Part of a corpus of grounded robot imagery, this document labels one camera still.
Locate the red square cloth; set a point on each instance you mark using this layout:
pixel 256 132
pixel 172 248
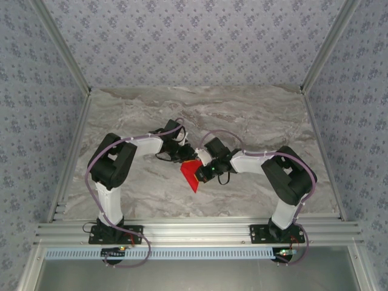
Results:
pixel 188 175

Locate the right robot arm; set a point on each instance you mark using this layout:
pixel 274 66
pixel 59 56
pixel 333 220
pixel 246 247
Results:
pixel 288 179

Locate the grey sheet metal tray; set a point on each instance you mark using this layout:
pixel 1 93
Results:
pixel 194 277

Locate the small circuit board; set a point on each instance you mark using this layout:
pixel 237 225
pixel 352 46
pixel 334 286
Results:
pixel 113 251
pixel 285 252

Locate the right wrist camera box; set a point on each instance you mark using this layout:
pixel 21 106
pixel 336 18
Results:
pixel 203 156

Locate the long aluminium mounting rail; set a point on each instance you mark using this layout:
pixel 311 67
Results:
pixel 197 232

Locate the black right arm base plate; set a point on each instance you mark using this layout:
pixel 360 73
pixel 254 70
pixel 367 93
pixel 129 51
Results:
pixel 259 235

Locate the aluminium table side rail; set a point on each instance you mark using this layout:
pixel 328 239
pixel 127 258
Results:
pixel 73 151
pixel 316 127

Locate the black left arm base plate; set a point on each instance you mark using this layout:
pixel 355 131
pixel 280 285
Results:
pixel 100 238

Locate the aluminium frame post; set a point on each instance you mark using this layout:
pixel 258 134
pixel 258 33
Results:
pixel 63 45
pixel 328 45

